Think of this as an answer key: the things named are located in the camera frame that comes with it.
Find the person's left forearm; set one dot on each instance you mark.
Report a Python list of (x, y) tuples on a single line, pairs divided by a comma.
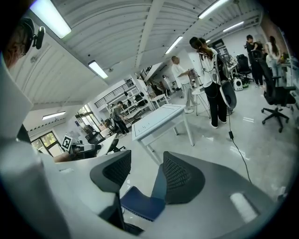
[(61, 158)]

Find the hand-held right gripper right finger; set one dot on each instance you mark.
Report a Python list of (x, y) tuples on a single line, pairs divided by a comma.
[(182, 177)]

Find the white table with black lines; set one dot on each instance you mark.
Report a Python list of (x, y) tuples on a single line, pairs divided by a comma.
[(161, 115)]

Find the blue cushioned grey chair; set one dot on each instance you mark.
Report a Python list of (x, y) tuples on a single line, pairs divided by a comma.
[(140, 203)]

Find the white desk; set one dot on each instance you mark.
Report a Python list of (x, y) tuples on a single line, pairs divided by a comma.
[(161, 96)]

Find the white table with black legs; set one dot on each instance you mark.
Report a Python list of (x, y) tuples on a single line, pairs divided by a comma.
[(106, 143)]

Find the black metal staircase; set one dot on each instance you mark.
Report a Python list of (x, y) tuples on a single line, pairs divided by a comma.
[(151, 77)]

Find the black head-worn camera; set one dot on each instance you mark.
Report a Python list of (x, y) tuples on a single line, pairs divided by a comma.
[(39, 37)]

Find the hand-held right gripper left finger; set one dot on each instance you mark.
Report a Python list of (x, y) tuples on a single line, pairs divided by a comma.
[(109, 172)]

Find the white shelving unit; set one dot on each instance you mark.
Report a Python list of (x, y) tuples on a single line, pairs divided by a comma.
[(130, 98)]

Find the grey shell backpack rig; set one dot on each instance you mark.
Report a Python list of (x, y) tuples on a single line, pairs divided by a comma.
[(230, 95)]

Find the long ceiling light panel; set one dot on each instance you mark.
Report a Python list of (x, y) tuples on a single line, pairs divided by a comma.
[(50, 19), (174, 44), (53, 115), (233, 26), (214, 9), (98, 69)]

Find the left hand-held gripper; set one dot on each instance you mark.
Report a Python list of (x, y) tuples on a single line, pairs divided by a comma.
[(66, 142)]

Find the white pod with round window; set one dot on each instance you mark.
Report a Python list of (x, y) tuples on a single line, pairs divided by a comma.
[(238, 84)]

